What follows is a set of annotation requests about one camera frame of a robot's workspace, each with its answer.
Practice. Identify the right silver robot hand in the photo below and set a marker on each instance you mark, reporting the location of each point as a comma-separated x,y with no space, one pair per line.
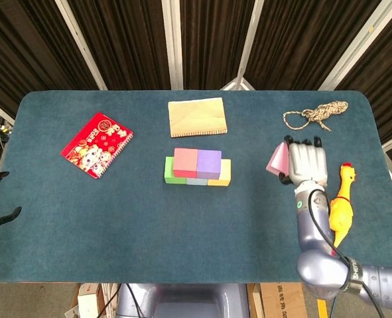
306,162

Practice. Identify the red spiral notebook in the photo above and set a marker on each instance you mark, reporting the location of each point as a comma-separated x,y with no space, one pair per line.
93,139

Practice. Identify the teal felt table cover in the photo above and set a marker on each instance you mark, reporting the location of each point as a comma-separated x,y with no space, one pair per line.
199,251

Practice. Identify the white cardboard box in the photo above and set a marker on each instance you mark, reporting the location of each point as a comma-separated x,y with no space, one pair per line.
88,301

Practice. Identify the yellow foam cube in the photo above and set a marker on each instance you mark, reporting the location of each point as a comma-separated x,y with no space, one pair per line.
223,179

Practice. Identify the yellow rubber chicken toy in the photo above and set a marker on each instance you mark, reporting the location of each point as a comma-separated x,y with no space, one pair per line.
343,205

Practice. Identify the green foam cube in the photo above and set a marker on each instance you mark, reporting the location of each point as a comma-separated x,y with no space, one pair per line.
169,175

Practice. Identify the grey-blue robot torso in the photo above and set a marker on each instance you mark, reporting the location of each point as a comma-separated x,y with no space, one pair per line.
189,301

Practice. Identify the brown printed cardboard box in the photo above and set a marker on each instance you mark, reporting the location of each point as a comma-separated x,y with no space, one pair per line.
278,301

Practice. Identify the red foam cube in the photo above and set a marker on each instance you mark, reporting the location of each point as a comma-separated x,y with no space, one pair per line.
185,162

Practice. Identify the white metal frame post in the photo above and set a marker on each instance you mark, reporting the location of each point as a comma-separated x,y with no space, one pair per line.
358,43
173,43
81,43
251,33

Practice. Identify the pink foam cube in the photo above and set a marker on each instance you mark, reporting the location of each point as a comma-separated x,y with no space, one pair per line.
278,160

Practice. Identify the pale yellow spiral notebook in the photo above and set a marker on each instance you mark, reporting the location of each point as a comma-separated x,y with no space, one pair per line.
197,116

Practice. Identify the light blue foam cube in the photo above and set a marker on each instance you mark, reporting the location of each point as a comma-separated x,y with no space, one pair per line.
196,181

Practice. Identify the purple foam cube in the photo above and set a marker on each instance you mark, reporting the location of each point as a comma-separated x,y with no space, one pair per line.
209,162

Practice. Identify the dark brown pleated curtain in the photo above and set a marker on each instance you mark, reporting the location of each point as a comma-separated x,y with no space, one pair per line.
132,43

